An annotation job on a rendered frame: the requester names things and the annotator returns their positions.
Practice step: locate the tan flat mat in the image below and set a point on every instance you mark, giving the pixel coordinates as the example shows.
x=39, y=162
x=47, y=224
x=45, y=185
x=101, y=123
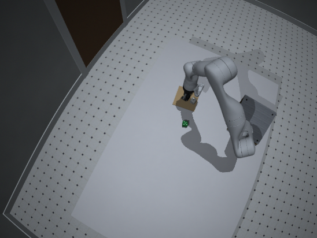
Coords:
x=178, y=101

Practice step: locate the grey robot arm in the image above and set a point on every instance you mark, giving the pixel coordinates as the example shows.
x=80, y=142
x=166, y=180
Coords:
x=219, y=72

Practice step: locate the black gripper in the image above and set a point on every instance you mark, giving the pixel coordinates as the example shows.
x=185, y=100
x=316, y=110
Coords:
x=186, y=94

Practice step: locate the grey die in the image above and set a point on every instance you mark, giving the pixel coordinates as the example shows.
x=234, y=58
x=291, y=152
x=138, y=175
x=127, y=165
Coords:
x=192, y=100

